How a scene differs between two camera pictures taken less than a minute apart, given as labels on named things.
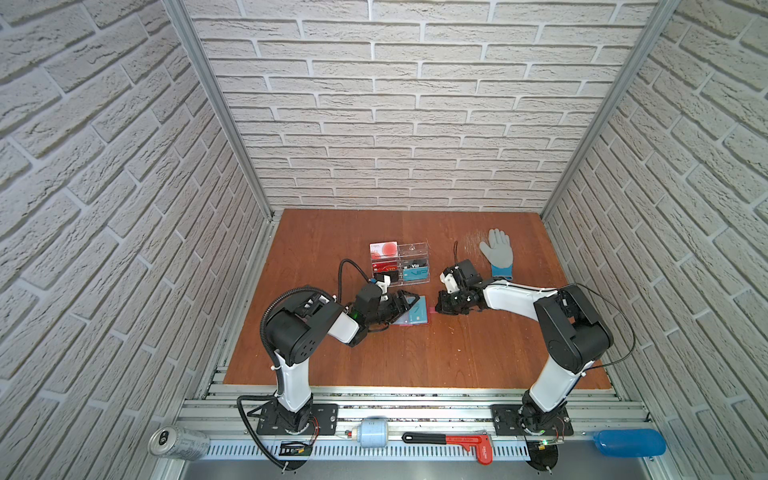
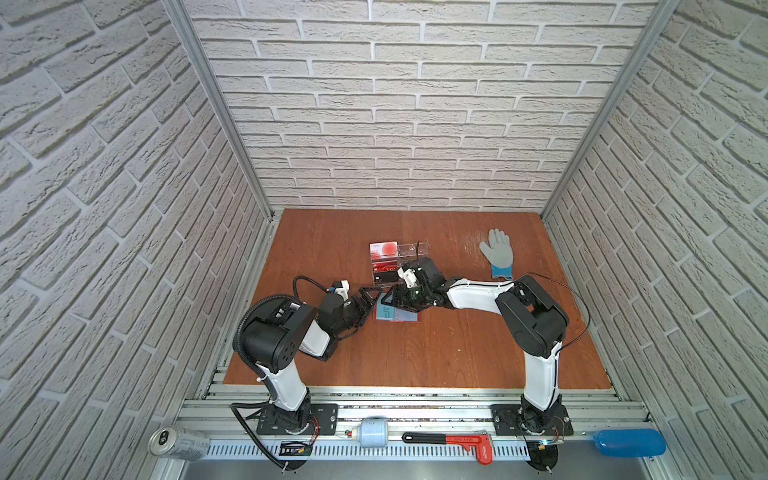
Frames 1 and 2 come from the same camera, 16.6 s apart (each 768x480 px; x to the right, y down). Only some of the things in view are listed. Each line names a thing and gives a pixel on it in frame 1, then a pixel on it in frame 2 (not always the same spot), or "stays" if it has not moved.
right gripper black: x=442 y=307 → x=400 y=301
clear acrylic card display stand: x=405 y=264 stays
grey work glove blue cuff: x=499 y=253 stays
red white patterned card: x=383 y=250 stays
